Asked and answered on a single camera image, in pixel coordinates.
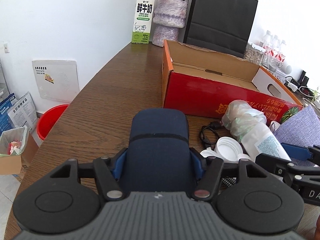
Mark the navy zip pouch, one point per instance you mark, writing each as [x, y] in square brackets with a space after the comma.
[158, 158]

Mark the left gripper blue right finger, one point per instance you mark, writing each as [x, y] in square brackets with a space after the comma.
[199, 164]

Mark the water bottle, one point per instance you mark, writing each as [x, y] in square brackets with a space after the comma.
[282, 53]
[266, 42]
[274, 53]

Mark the white round speaker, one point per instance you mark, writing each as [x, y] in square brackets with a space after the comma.
[287, 69]

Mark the large white jar lid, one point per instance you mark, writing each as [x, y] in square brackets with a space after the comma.
[228, 149]

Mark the water bottle middle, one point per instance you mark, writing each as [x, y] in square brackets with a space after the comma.
[274, 53]

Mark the purple fabric pouch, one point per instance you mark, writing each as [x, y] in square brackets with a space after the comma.
[302, 129]

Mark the blue paper packages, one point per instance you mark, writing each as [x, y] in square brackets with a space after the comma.
[16, 113]

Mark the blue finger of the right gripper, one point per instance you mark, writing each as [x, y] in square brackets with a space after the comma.
[296, 152]

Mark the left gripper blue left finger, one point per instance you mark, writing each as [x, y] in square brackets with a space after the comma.
[117, 165]

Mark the seed storage jar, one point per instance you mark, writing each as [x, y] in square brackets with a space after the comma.
[254, 53]

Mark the red bucket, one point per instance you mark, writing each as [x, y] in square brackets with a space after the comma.
[48, 120]

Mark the water bottle left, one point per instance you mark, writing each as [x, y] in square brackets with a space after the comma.
[266, 42]

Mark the red cardboard box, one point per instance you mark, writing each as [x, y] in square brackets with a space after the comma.
[204, 82]

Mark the black paper bag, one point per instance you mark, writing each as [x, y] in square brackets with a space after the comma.
[220, 25]

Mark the plastic bag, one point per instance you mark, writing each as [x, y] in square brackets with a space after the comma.
[240, 118]

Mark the medium white lid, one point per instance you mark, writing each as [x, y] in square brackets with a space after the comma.
[209, 153]

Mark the cardboard trash box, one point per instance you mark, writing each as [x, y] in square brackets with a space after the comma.
[18, 149]

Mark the milk carton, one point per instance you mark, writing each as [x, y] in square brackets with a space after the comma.
[142, 21]

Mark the purple ceramic vase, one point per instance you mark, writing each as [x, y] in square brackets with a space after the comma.
[169, 17]

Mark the water bottle right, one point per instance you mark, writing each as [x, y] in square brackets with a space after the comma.
[282, 53]

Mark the clear plastic bottle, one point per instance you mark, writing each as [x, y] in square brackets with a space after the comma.
[259, 140]

